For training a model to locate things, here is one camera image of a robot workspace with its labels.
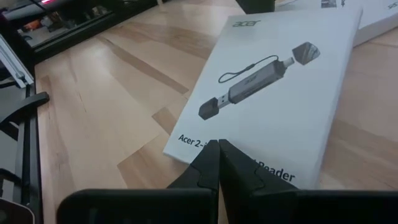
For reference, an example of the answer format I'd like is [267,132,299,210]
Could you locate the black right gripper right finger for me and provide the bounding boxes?
[218,138,300,224]

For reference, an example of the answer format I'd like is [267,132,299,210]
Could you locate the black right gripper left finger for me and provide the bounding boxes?
[167,139,221,191]

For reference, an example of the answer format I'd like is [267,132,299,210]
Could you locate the white and green Acer box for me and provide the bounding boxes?
[162,7,364,190]

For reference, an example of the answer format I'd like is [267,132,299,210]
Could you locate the black block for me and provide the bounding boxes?
[235,0,276,15]

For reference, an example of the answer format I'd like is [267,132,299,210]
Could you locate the plain white cardboard box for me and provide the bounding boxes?
[275,0,398,47]

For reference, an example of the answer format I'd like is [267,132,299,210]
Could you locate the black table edge rail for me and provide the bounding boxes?
[30,0,159,65]

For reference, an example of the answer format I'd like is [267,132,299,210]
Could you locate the aluminium frame extrusion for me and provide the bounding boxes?
[0,34,35,90]

